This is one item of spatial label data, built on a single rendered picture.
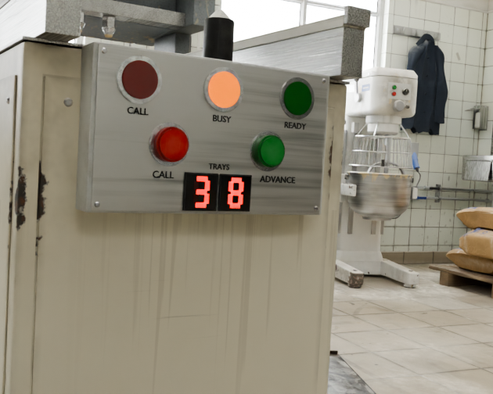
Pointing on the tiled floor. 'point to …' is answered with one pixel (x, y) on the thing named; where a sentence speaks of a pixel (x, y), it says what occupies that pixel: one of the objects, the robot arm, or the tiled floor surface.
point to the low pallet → (447, 277)
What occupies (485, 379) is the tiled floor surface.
